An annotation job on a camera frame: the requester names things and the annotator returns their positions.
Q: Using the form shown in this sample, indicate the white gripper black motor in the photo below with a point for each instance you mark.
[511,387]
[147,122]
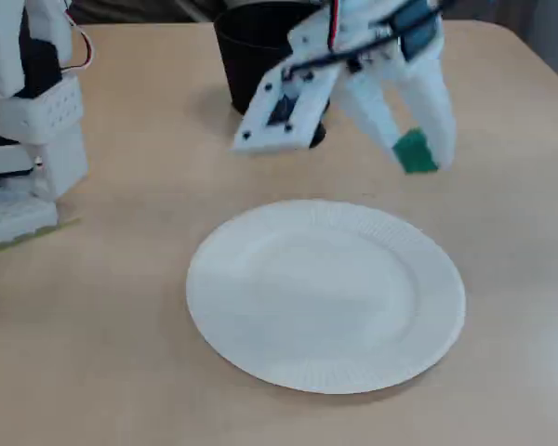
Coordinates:
[418,88]

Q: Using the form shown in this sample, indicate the green block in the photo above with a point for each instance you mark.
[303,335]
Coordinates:
[416,153]

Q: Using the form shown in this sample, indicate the white paper plate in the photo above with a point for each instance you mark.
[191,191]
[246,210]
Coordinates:
[330,344]

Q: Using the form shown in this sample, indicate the black plastic cup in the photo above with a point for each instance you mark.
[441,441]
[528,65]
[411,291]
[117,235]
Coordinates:
[246,69]

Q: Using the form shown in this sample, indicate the green base tape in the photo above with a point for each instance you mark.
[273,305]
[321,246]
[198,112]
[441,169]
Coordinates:
[32,236]

